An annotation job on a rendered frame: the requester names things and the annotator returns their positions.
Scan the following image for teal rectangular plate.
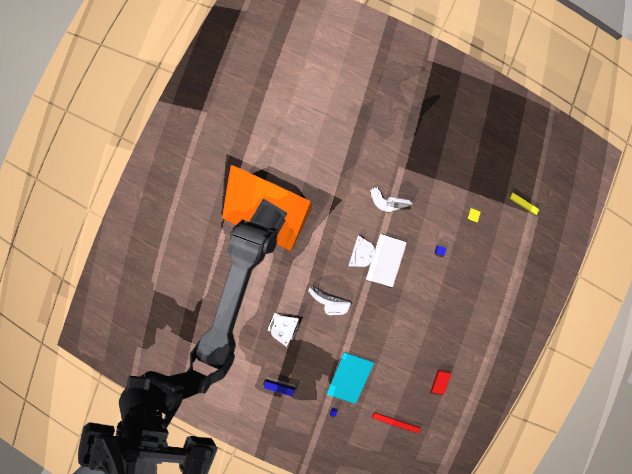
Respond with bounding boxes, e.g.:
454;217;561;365
326;352;374;404

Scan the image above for yellow square block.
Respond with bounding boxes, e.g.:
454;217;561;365
467;209;481;223

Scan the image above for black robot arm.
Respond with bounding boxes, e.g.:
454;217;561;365
115;198;287;474

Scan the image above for yellow rectangular bar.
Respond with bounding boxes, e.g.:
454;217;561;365
509;192;539;215

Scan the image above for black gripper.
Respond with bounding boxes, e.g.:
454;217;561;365
78;405;218;474

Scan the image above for white housing plate with two holes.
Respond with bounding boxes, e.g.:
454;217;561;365
271;316;298;347

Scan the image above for red flat bar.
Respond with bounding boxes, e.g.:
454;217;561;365
372;412;421;433

